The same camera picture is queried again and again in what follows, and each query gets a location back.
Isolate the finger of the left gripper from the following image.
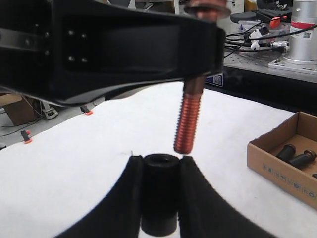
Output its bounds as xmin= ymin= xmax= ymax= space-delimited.
xmin=49 ymin=0 xmax=226 ymax=108

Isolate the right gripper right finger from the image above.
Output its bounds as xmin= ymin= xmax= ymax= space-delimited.
xmin=180 ymin=155 xmax=317 ymax=238

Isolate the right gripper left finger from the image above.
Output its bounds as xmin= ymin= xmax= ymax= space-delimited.
xmin=56 ymin=155 xmax=145 ymax=238

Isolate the black cylindrical sleeve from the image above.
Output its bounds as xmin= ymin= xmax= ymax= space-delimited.
xmin=140 ymin=153 xmax=183 ymax=237

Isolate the copper threaded bolt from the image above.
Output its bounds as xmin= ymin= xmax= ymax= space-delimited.
xmin=173 ymin=0 xmax=231 ymax=156

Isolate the brown cardboard box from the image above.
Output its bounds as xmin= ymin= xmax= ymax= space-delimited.
xmin=0 ymin=93 xmax=36 ymax=127

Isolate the open cardboard box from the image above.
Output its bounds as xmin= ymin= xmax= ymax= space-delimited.
xmin=247 ymin=111 xmax=317 ymax=209

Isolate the orange and black clamp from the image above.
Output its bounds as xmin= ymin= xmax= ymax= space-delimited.
xmin=80 ymin=104 xmax=94 ymax=116
xmin=20 ymin=129 xmax=33 ymax=145

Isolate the black sleeve with copper bolt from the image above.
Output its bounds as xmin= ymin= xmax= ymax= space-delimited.
xmin=288 ymin=149 xmax=317 ymax=168
xmin=275 ymin=143 xmax=297 ymax=161

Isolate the metal bench with holes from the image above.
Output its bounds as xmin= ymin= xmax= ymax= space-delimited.
xmin=222 ymin=43 xmax=317 ymax=83

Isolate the orange and black tool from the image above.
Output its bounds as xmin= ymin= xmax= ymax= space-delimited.
xmin=269 ymin=15 xmax=288 ymax=28

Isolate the silver-white machine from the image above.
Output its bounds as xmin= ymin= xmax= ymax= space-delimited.
xmin=268 ymin=0 xmax=317 ymax=73

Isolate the silver cable connector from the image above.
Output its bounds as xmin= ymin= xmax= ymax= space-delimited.
xmin=269 ymin=40 xmax=291 ymax=53

